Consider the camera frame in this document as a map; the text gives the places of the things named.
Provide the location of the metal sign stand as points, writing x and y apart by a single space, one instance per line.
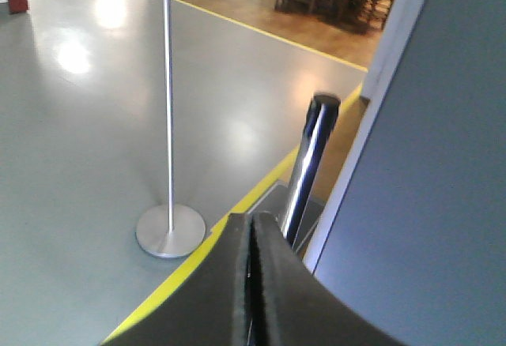
171 230

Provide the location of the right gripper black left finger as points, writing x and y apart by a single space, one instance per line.
210 307

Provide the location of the dark floor label sign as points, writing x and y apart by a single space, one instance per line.
277 200

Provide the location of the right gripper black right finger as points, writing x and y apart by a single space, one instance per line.
289 306

